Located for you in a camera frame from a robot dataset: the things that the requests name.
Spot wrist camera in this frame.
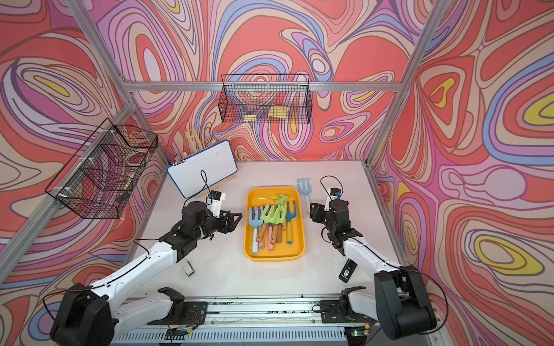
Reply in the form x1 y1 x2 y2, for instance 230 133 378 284
206 190 226 219
325 187 342 211

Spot black wire basket left wall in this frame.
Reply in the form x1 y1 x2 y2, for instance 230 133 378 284
45 119 158 219

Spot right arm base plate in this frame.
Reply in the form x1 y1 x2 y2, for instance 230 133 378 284
317 299 377 325

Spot blue framed whiteboard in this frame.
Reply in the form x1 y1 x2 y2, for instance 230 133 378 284
167 140 238 198

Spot wooden whiteboard stand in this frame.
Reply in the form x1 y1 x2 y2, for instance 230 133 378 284
195 174 236 198

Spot small grey clip device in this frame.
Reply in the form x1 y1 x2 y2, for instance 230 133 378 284
181 260 195 277

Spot green circuit board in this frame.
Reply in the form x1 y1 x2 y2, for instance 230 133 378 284
165 328 194 340

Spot green hand fork wooden handle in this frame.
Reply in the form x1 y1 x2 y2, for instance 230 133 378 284
271 206 287 245

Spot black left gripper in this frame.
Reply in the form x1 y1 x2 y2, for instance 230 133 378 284
192 210 242 242

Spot black wire basket back wall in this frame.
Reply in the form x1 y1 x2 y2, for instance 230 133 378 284
218 73 313 123

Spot aluminium front rail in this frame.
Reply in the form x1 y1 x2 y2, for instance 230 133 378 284
81 295 451 346

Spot small yellow block in basket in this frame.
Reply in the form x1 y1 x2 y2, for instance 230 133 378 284
242 115 257 123

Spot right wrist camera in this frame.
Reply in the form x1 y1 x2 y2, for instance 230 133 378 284
325 187 342 211

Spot yellow sponge in basket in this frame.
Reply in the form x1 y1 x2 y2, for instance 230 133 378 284
268 105 290 119

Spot black handheld scanner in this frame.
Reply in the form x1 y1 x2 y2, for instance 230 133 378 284
338 259 357 283

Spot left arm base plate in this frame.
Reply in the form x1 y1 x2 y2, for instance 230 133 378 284
147 301 208 327

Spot wooden utensils behind whiteboard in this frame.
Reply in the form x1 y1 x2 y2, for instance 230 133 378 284
174 129 217 164

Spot teal cultivator yellow handle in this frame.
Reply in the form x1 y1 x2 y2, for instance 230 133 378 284
286 200 297 245

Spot black wire basket wall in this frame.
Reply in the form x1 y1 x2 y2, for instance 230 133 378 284
45 119 158 219
218 73 313 123

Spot green three-prong rake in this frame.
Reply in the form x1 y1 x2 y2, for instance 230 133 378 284
272 194 289 225

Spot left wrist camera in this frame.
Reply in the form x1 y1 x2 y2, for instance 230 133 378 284
206 190 226 219

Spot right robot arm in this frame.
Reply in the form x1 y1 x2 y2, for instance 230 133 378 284
310 199 439 340

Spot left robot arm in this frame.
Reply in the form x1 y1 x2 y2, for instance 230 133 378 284
50 201 243 345

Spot purple cultivator pink handle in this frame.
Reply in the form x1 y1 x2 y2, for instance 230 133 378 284
256 223 278 251

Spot yellow plastic storage tray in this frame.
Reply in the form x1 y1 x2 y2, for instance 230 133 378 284
243 186 306 262

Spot green rake wooden handle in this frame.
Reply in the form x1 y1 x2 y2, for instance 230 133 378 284
256 205 281 242

